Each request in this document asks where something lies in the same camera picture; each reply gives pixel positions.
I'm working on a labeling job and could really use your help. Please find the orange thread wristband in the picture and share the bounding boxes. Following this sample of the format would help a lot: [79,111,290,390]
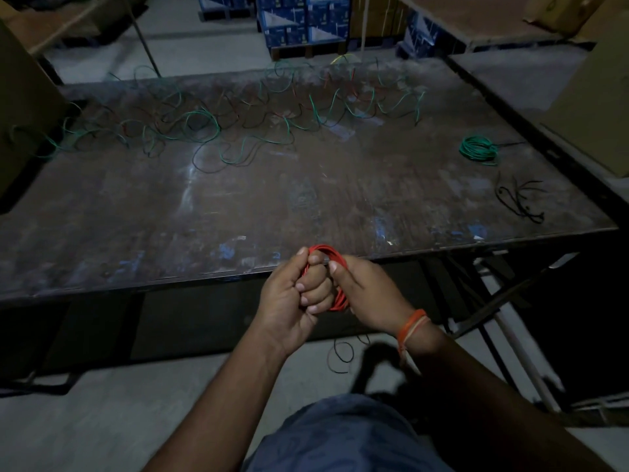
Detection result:
[396,309,432,376]

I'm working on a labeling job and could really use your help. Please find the stack of blue printed boxes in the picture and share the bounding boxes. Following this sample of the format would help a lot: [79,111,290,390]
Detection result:
[256,0,353,49]

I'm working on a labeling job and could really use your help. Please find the person's right hand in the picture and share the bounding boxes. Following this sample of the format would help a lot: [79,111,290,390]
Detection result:
[329,256,419,339]

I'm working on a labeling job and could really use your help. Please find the red wire coil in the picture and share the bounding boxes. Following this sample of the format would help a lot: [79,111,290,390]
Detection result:
[301,244,351,313]

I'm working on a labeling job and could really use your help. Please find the flattened cardboard sheets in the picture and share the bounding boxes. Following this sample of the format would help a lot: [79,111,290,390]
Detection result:
[522,0,629,44]

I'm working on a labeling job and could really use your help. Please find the wooden table with metal leg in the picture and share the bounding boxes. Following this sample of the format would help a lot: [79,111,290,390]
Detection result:
[0,0,164,80]

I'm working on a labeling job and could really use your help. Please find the brown wooden table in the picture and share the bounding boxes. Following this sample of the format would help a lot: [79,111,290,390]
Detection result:
[392,0,566,52]

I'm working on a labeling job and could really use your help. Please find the blue cartons under table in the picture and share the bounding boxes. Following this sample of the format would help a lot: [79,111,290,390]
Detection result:
[395,10,465,60]

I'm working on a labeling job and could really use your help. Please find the black wire loop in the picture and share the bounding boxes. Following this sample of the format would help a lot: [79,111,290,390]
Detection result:
[326,333,371,375]

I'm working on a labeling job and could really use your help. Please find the person's left hand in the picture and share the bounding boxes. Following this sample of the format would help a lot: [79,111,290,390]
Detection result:
[255,247,336,359]

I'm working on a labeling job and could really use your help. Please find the brown cardboard carton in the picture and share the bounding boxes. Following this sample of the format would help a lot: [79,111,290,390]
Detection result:
[349,0,411,41]

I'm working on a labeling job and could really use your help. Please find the bundle of short black wires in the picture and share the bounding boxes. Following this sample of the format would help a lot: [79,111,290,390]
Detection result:
[494,173,547,225]

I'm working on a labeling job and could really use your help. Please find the person's left forearm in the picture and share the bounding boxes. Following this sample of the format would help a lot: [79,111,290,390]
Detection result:
[142,330,291,472]

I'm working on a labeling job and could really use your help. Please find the white pipe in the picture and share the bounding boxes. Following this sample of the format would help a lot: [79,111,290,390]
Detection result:
[474,260,563,414]

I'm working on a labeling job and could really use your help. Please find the pile of loose coloured wires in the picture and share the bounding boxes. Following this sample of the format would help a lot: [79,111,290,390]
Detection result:
[35,53,429,175]

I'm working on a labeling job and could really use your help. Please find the dark cardboard box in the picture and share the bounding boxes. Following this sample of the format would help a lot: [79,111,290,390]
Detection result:
[0,18,68,198]

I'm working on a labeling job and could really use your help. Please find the wooden pallet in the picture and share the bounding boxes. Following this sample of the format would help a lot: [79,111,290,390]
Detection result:
[269,40,351,62]

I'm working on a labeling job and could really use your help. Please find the large tan cardboard box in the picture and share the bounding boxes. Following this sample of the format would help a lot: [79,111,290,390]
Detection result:
[540,23,629,179]

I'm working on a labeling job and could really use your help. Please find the blue denim shorts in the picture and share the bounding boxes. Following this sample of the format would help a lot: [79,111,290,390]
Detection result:
[243,393,455,472]

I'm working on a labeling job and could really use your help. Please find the dark metal work table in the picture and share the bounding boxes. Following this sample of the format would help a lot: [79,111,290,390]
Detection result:
[0,56,621,399]

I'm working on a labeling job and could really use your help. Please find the person's right forearm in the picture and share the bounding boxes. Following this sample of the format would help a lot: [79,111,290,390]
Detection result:
[399,317,618,472]

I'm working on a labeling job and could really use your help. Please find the small stack of blue cartons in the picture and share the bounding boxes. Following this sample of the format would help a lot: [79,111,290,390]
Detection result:
[197,0,257,22]

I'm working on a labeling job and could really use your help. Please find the green wire coil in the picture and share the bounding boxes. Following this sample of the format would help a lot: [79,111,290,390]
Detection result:
[459,135,500,167]

